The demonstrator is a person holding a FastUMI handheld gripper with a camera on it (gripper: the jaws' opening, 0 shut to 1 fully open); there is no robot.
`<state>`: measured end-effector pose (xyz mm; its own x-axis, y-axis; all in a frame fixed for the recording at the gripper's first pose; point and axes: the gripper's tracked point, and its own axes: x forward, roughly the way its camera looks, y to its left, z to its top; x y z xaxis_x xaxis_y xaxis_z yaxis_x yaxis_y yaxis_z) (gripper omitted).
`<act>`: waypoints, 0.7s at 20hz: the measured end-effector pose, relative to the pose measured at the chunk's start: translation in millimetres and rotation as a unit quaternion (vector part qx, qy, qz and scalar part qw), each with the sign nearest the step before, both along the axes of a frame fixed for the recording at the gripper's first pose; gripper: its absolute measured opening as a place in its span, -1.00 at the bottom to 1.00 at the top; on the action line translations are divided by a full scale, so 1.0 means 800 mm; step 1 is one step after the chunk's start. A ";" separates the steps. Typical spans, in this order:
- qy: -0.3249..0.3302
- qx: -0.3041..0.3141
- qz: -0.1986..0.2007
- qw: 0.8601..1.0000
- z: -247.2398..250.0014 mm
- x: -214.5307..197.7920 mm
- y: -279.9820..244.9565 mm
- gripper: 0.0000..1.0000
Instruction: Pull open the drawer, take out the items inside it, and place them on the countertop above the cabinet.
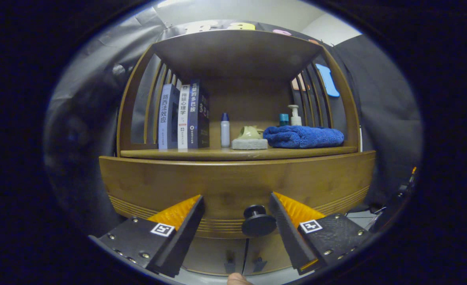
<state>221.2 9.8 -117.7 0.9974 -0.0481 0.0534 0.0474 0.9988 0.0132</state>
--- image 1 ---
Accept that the blue folded towel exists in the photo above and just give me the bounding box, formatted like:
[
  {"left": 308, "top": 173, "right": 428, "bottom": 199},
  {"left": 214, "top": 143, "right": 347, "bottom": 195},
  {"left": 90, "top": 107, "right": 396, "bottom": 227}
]
[{"left": 263, "top": 125, "right": 345, "bottom": 149}]

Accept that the white pump bottle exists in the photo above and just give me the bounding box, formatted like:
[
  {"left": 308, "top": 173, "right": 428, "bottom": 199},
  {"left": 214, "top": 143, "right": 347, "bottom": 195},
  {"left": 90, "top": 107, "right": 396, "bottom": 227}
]
[{"left": 288, "top": 104, "right": 302, "bottom": 126}]

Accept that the white book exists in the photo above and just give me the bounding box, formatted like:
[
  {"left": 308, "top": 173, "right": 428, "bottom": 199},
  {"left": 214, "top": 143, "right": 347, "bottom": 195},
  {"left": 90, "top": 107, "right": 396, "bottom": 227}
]
[{"left": 177, "top": 84, "right": 190, "bottom": 150}]

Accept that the wooden countertop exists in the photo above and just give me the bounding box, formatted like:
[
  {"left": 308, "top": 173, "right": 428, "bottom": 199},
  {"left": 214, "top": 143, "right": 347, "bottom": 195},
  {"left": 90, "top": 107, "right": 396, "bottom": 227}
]
[{"left": 120, "top": 144, "right": 358, "bottom": 161}]

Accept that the wooden cabinet door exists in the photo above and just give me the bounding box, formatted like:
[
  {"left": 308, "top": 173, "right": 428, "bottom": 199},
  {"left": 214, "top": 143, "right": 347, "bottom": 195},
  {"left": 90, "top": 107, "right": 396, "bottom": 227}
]
[
  {"left": 243, "top": 234, "right": 293, "bottom": 274},
  {"left": 180, "top": 237, "right": 246, "bottom": 276}
]

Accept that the white bottle with blue cap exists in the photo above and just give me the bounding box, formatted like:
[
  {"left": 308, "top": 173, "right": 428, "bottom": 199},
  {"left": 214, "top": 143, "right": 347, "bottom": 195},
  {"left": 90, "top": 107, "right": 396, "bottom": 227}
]
[{"left": 221, "top": 113, "right": 231, "bottom": 148}]

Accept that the grey rectangular block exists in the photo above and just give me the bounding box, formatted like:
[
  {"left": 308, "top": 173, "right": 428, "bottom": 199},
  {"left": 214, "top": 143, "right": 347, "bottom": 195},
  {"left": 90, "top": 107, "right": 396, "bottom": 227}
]
[{"left": 231, "top": 138, "right": 269, "bottom": 150}]

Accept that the black round drawer knob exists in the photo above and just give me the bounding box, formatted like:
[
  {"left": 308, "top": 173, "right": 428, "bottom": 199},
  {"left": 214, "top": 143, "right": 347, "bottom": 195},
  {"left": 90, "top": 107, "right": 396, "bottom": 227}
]
[{"left": 241, "top": 205, "right": 277, "bottom": 237}]

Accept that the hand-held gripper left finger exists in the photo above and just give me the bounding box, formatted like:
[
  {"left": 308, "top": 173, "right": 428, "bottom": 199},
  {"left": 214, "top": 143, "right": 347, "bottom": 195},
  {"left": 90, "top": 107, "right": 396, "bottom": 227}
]
[{"left": 89, "top": 195, "right": 205, "bottom": 277}]

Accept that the wooden cabinet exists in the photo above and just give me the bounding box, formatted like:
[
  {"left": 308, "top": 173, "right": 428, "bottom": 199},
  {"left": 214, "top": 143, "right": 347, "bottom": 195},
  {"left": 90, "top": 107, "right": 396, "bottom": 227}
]
[{"left": 116, "top": 30, "right": 360, "bottom": 276}]

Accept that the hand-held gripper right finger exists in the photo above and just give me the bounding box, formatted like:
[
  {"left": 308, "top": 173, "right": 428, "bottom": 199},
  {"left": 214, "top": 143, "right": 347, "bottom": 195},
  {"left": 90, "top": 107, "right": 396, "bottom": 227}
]
[{"left": 269, "top": 192, "right": 372, "bottom": 276}]

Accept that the dark navy book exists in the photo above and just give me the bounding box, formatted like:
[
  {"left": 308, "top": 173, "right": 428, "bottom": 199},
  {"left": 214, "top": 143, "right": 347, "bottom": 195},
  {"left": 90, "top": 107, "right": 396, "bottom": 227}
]
[{"left": 188, "top": 79, "right": 210, "bottom": 149}]

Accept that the light blue book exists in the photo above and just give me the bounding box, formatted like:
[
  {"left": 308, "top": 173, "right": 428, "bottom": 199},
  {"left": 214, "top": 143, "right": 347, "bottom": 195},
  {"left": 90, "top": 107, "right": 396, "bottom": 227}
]
[{"left": 158, "top": 83, "right": 179, "bottom": 150}]

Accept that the pale green cup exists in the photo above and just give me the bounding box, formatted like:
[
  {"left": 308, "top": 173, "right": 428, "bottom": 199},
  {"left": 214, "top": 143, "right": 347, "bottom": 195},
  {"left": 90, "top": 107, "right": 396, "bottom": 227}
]
[{"left": 238, "top": 126, "right": 262, "bottom": 140}]

